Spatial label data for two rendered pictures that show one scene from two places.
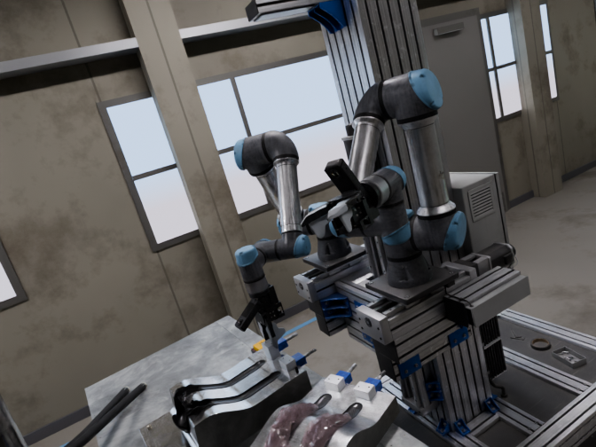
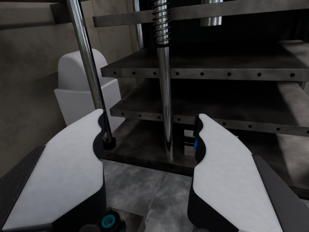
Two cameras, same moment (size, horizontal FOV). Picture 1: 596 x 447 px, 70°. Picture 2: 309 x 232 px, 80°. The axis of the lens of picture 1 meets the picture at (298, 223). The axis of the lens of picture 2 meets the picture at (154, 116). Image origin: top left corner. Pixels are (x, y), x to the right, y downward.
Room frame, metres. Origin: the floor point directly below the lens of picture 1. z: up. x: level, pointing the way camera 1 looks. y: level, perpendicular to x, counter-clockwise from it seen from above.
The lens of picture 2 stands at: (0.92, -0.11, 1.51)
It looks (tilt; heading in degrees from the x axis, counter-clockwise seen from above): 28 degrees down; 142
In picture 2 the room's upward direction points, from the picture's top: 6 degrees counter-clockwise
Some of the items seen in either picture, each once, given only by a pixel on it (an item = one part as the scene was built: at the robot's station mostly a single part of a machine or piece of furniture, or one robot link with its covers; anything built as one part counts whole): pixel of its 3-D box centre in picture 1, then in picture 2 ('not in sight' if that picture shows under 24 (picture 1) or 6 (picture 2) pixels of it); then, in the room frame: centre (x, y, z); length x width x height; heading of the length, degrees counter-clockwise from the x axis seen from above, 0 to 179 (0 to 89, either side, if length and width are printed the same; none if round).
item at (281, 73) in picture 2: not in sight; (210, 56); (0.24, 0.91, 1.26); 1.10 x 0.74 x 0.05; 29
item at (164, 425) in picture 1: (223, 401); not in sight; (1.21, 0.39, 0.87); 0.50 x 0.26 x 0.14; 119
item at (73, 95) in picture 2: not in sight; (90, 99); (-1.41, 0.68, 0.62); 0.67 x 0.55 x 1.24; 23
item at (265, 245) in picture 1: (265, 252); not in sight; (1.46, 0.14, 1.23); 0.11 x 0.11 x 0.08; 68
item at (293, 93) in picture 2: not in sight; (208, 94); (0.24, 0.91, 1.01); 1.10 x 0.74 x 0.05; 29
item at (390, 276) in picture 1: (406, 264); not in sight; (1.34, -0.31, 1.09); 0.15 x 0.15 x 0.10
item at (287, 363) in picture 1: (300, 358); not in sight; (1.28, 0.12, 0.89); 0.13 x 0.05 x 0.05; 119
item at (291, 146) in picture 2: not in sight; (205, 130); (0.26, 0.87, 0.75); 1.30 x 0.84 x 0.06; 29
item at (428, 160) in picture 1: (426, 165); not in sight; (1.25, -0.41, 1.41); 0.15 x 0.12 x 0.55; 49
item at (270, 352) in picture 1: (282, 342); not in sight; (1.38, 0.17, 0.92); 0.13 x 0.05 x 0.05; 119
